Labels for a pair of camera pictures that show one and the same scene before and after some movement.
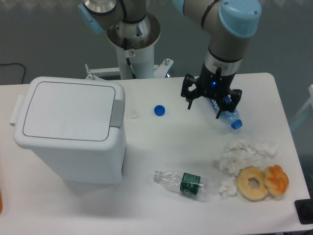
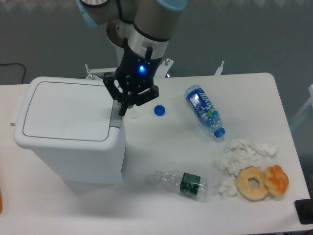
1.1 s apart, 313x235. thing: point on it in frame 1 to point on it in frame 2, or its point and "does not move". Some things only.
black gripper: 212,84 to 135,73
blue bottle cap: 159,110 does not move
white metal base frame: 161,70 does not move
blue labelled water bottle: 232,118 to 205,110
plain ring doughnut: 247,192 does not move
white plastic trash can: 78,125 does not move
